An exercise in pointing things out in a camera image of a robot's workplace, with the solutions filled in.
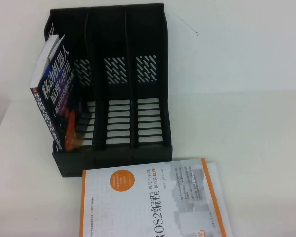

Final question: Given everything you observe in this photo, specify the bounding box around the white orange ROS2 book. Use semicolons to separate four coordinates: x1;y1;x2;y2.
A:
80;158;227;237

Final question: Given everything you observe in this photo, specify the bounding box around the black plastic book stand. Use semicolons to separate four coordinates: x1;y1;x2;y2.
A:
43;2;174;178

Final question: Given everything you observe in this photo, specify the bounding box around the dark blue robotics book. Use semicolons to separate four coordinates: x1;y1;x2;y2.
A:
29;34;76;152

